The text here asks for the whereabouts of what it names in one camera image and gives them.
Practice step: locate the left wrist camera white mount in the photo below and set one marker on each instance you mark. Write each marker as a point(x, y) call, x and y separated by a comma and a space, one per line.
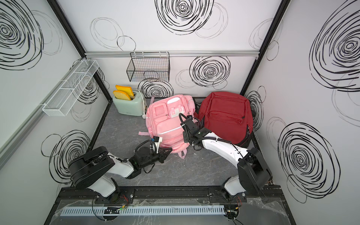
point(157, 141)

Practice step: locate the toast slice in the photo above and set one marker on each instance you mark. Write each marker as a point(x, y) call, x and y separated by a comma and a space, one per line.
point(126, 89)
point(121, 95)

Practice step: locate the red and black backpack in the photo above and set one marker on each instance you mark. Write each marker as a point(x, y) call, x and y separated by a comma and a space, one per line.
point(247, 139)

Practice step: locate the front toast slice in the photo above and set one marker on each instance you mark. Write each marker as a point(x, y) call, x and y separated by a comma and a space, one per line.
point(121, 95)

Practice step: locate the white mesh wall shelf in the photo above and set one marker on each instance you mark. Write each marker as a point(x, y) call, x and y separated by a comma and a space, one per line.
point(74, 84)

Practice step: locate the grey slotted cable duct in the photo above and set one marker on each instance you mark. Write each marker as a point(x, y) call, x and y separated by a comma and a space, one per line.
point(102, 211)

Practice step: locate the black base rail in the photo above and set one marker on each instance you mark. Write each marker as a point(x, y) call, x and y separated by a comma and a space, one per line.
point(210, 194)

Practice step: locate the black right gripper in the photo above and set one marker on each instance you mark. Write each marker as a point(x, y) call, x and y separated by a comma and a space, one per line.
point(185, 136)

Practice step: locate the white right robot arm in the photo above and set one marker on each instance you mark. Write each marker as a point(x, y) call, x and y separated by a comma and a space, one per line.
point(253, 171)

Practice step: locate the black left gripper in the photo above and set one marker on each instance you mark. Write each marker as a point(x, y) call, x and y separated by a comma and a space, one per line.
point(162, 156)

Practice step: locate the rear toast slice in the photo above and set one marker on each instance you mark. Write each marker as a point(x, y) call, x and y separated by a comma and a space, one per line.
point(126, 89)

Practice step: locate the black corner frame post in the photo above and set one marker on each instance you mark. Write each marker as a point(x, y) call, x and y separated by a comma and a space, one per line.
point(265, 44)

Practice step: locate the grey wall rail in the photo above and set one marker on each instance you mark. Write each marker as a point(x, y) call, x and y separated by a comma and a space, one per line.
point(172, 53)

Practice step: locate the mint green toaster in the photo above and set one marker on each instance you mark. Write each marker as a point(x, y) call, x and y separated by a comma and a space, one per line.
point(135, 107)

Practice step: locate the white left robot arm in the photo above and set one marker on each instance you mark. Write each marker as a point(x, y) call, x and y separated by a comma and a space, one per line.
point(89, 170)

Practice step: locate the pink backpack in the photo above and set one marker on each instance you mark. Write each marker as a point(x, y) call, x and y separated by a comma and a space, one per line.
point(162, 120)

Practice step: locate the black wire basket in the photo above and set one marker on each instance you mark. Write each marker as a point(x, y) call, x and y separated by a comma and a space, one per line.
point(145, 65)

